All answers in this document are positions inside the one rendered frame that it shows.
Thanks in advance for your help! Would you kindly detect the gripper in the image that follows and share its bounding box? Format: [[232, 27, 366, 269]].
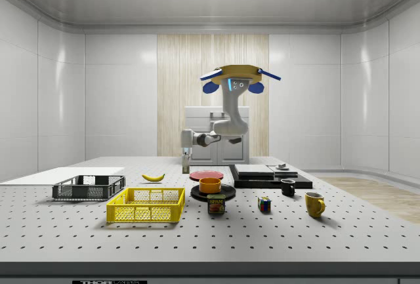
[[181, 152, 192, 174]]

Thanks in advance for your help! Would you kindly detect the red plate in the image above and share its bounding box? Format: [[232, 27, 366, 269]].
[[188, 170, 225, 182]]

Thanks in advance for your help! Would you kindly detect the yellow bowl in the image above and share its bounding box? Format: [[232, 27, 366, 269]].
[[198, 177, 222, 195]]

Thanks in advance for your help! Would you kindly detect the banana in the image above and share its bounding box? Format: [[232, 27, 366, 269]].
[[141, 172, 166, 184]]

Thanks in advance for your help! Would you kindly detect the black plate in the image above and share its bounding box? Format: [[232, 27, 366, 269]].
[[190, 183, 236, 201]]

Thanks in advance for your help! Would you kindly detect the flat-sided can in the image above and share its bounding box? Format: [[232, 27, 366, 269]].
[[206, 193, 226, 215]]

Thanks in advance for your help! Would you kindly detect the yellow basket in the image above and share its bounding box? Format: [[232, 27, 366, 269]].
[[106, 187, 186, 224]]

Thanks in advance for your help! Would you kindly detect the black stove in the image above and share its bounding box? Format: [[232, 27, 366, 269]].
[[228, 163, 314, 190]]

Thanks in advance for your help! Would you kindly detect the puzzle cube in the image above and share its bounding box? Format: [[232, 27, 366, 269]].
[[257, 196, 272, 213]]

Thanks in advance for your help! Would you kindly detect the black mug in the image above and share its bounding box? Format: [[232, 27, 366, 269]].
[[280, 178, 297, 197]]

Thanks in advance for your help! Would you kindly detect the dark grey basket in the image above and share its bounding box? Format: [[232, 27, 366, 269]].
[[52, 174, 127, 201]]

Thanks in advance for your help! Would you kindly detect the yellow mug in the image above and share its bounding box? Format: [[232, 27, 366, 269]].
[[304, 192, 327, 218]]

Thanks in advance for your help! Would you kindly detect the white board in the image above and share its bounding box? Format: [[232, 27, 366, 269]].
[[0, 167, 127, 186]]

